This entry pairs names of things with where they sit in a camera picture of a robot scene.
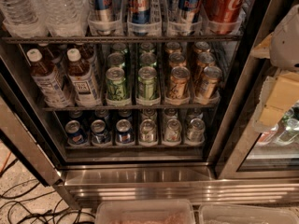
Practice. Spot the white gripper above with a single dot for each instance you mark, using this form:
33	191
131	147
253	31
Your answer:
287	44

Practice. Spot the red bull can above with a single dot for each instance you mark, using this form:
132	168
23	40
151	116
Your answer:
105	16
184	15
139	16

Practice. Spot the front right gold can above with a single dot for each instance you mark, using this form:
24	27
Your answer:
207	84

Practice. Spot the gold can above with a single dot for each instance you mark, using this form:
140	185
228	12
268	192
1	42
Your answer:
207	84
177	90

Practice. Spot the red coca cola can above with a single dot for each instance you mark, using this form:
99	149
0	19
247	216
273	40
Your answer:
222	15

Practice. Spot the right glass fridge door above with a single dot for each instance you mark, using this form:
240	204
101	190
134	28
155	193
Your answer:
240	155

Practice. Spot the front left gold can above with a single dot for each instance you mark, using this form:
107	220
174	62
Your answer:
177	90

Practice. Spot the right silver soda can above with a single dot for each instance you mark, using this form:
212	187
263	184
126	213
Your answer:
195	131

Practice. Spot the silver soda can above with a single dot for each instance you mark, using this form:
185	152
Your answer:
195	131
172	132
148	132

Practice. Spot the middle silver soda can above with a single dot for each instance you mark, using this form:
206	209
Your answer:
172	132

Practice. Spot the front right green can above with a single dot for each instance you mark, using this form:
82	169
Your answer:
147	88

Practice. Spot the green can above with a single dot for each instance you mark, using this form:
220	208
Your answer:
117	93
147	88

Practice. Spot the left silver soda can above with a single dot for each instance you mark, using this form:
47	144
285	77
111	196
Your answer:
148	132

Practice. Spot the stainless steel fridge cabinet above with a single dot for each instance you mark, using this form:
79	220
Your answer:
93	175

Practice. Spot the front left green can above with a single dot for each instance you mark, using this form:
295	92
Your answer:
117	93

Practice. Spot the right blue pepsi can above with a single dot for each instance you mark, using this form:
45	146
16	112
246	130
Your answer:
124	133

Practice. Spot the blue pepsi can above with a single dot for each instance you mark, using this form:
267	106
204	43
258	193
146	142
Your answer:
100	134
124	133
76	134

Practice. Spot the middle blue pepsi can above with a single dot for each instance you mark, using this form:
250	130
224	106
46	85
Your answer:
100	134

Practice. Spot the left blue pepsi can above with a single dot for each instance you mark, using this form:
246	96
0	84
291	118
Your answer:
76	134

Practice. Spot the left open fridge door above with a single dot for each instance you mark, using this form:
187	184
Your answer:
19	140

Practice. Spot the right clear plastic bin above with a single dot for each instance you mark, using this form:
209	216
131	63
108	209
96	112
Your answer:
244	214

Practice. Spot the clear plastic bin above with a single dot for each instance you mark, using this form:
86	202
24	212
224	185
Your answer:
145	212
244	214

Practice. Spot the front right tea bottle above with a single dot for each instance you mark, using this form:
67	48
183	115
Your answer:
83	79

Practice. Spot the tea bottle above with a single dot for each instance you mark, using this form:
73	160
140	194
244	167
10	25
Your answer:
50	80
83	79

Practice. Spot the left clear plastic bin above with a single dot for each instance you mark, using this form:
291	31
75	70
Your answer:
145	212

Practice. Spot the right clear water bottle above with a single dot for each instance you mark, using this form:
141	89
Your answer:
66	18

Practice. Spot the clear water bottle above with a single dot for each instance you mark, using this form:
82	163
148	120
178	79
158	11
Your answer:
22	19
66	18

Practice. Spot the front left tea bottle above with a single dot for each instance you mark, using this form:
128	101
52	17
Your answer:
50	80

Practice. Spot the left clear water bottle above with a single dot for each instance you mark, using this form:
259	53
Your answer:
22	19

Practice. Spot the top wire shelf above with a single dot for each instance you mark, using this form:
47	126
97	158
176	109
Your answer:
124	39

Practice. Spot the wire shelf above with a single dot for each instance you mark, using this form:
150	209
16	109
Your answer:
111	107
124	39

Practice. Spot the middle wire shelf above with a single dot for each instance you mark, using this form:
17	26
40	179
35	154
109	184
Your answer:
111	107

